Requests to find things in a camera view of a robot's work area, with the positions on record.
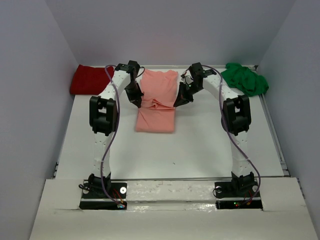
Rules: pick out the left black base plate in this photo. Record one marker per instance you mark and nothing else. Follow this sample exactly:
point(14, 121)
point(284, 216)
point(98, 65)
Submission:
point(96, 199)

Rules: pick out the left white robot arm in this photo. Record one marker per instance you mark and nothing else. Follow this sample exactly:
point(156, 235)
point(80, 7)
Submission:
point(104, 119)

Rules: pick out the folded red t shirt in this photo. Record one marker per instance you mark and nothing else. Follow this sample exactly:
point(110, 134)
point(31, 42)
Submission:
point(88, 80)

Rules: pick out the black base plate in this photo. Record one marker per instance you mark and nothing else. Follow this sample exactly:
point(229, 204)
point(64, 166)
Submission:
point(96, 199)
point(227, 198)

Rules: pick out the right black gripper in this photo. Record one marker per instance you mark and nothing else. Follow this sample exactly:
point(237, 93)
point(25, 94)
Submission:
point(186, 90)

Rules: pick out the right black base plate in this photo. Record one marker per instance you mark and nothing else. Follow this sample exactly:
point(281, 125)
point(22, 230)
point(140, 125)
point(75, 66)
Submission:
point(227, 198)

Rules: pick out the pink t shirt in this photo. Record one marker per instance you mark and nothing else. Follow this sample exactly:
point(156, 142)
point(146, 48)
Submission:
point(157, 112)

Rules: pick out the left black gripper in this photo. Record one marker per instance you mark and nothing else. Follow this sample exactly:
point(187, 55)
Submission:
point(133, 92)

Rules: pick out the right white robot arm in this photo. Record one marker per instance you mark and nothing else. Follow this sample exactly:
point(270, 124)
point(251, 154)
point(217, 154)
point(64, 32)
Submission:
point(236, 118)

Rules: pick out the crumpled green t shirt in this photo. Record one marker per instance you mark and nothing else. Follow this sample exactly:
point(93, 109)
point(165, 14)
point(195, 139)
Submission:
point(245, 80)

